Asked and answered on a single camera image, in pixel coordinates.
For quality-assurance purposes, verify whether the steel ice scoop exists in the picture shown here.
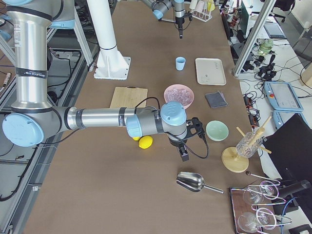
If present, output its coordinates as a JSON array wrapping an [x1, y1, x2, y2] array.
[[176, 172, 224, 194]]

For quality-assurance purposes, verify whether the pink upturned cup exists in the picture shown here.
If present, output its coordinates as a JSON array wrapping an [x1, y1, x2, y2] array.
[[194, 0, 204, 13]]

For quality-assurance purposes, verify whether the light blue plastic cup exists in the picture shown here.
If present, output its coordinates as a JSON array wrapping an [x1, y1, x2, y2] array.
[[175, 57, 186, 71]]

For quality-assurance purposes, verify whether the cream rabbit serving tray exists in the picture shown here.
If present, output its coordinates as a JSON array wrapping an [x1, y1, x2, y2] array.
[[195, 58, 226, 86]]

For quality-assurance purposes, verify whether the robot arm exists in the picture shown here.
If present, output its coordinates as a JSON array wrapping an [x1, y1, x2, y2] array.
[[2, 0, 205, 161], [142, 0, 193, 39]]

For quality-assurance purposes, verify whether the yellow lemon near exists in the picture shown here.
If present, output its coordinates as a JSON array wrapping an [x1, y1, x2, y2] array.
[[138, 136, 153, 149]]

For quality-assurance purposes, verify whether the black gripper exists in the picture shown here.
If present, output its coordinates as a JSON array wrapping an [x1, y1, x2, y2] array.
[[168, 117, 205, 162], [175, 10, 193, 39]]

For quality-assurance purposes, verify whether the pink bowl of ice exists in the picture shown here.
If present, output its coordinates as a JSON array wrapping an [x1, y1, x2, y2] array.
[[164, 84, 195, 109]]

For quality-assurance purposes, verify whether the clear textured glass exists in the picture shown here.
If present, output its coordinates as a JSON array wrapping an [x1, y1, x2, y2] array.
[[236, 132, 263, 158]]

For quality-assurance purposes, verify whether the wine glass rack tray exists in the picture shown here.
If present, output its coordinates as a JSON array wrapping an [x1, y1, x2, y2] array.
[[229, 179, 292, 234]]

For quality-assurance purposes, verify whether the blue teach pendant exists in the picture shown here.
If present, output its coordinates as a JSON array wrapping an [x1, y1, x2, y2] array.
[[264, 81, 304, 112]]

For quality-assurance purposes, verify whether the green ceramic bowl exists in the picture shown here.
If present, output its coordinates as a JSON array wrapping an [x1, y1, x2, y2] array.
[[206, 120, 229, 141]]

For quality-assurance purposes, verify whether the wooden cutting board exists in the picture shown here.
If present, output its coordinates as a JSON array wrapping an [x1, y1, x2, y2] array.
[[110, 87, 148, 108]]

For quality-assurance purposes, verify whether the grey folded cloth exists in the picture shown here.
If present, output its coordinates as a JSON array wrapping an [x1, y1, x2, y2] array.
[[205, 91, 228, 108]]

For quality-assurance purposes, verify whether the white wire cup rack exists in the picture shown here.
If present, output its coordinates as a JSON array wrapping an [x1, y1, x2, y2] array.
[[189, 0, 214, 22]]

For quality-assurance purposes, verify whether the steel muddler black tip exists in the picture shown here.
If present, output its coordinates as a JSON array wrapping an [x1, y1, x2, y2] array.
[[159, 18, 175, 23]]

